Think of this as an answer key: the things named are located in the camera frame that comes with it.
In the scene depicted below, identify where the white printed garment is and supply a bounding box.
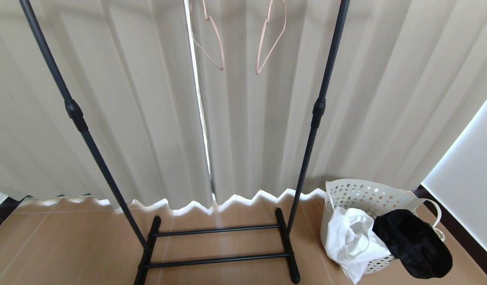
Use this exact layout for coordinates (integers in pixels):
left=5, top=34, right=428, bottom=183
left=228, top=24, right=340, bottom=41
left=326, top=206, right=392, bottom=285

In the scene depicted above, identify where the black clothes rack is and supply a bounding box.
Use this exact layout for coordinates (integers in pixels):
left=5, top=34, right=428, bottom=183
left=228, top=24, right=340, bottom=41
left=19, top=0, right=351, bottom=285

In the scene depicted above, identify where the white laundry basket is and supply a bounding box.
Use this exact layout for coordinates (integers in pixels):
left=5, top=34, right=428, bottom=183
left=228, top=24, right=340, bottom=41
left=320, top=179, right=445, bottom=275

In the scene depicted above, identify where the black garment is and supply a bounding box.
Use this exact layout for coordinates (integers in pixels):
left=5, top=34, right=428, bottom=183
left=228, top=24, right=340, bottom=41
left=372, top=209, right=453, bottom=279

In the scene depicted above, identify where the beige curtain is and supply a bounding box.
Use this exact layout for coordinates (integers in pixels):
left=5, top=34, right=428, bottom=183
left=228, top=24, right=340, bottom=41
left=0, top=0, right=487, bottom=210

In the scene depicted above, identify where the pink clothes hanger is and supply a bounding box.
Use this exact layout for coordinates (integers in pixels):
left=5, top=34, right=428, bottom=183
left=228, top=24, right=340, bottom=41
left=256, top=0, right=287, bottom=75
left=189, top=0, right=225, bottom=71

